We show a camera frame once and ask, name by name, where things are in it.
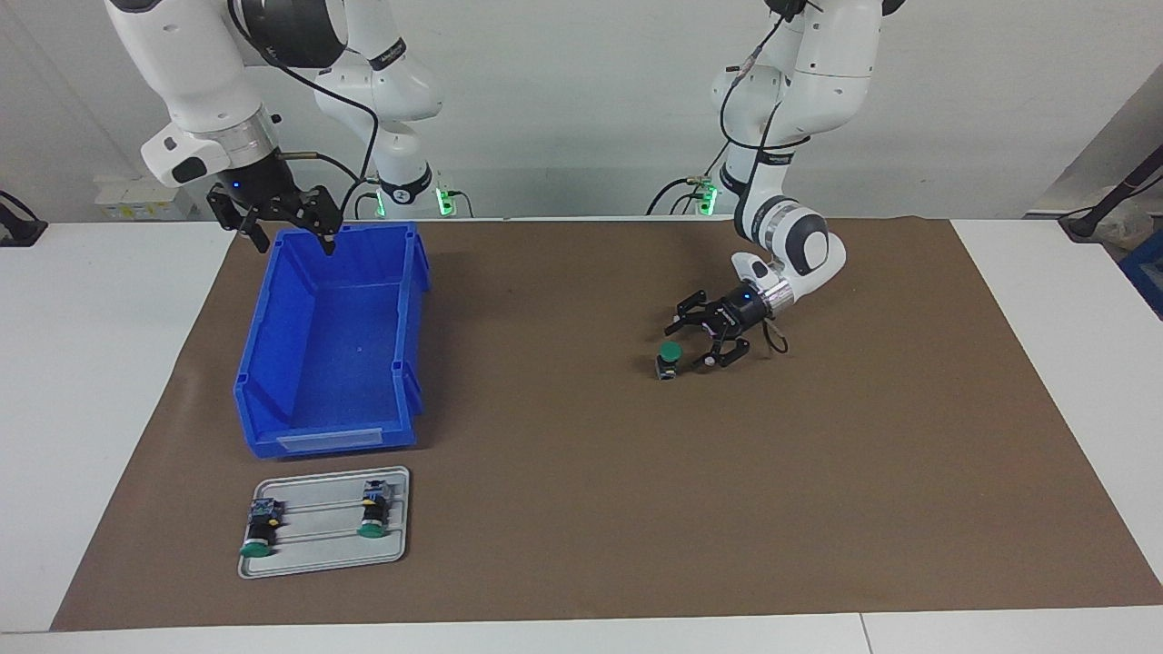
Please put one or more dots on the grey metal tray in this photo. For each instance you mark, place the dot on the grey metal tray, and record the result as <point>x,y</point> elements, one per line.
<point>318,554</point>

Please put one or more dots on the white cardboard box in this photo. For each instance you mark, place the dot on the white cardboard box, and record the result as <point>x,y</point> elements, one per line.
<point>136,202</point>

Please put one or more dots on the blue plastic storage bin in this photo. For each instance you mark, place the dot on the blue plastic storage bin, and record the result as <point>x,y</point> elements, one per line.
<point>345,345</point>

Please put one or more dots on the brown table mat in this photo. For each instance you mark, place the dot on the brown table mat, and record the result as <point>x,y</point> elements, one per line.
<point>591,509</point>

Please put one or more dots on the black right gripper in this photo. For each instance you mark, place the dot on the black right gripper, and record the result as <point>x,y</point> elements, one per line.
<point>259,186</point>

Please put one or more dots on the green push button switch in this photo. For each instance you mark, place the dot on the green push button switch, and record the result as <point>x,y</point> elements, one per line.
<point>670,352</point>

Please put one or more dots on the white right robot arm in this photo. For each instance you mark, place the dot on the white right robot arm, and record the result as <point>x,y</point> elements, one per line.
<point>182,54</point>

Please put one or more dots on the black table clamp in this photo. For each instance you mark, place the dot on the black table clamp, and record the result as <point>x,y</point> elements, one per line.
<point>20,232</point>

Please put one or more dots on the black stand pole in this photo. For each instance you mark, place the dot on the black stand pole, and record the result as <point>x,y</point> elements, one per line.
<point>1122,191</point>

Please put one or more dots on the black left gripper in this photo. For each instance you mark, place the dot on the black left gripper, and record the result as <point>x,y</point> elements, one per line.
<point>743,311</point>

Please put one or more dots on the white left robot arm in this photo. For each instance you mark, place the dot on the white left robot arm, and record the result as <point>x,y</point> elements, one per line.
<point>818,54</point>

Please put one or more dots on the green button with grey block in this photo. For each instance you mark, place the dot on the green button with grey block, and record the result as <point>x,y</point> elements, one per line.
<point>262,527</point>

